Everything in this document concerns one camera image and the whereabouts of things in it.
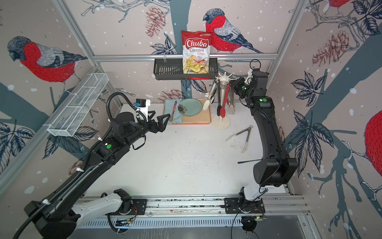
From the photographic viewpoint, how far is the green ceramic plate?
1.14 metres

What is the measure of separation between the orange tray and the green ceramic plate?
0.6 inches

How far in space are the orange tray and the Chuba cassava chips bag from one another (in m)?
0.35

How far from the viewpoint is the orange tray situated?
1.09 meters

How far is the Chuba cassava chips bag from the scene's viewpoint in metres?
0.85

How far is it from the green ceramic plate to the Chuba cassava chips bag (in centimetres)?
34
